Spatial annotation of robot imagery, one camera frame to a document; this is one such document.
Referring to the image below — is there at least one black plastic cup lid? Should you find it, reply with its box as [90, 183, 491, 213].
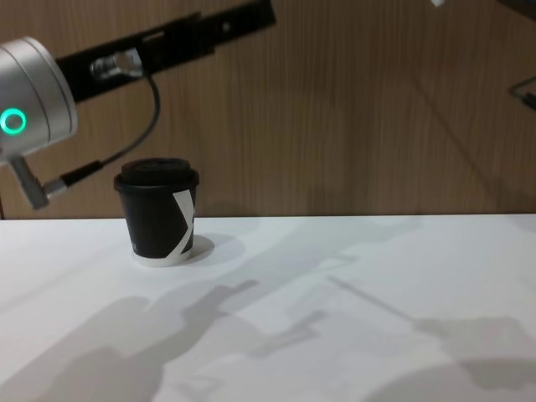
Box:
[113, 156, 202, 198]

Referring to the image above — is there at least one black paper cup white pattern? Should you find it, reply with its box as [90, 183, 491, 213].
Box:
[117, 188, 198, 269]

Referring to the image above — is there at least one thin dark gripper cable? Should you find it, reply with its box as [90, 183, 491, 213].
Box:
[9, 48, 162, 210]

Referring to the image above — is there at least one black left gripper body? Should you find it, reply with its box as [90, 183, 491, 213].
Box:
[54, 33, 217, 105]

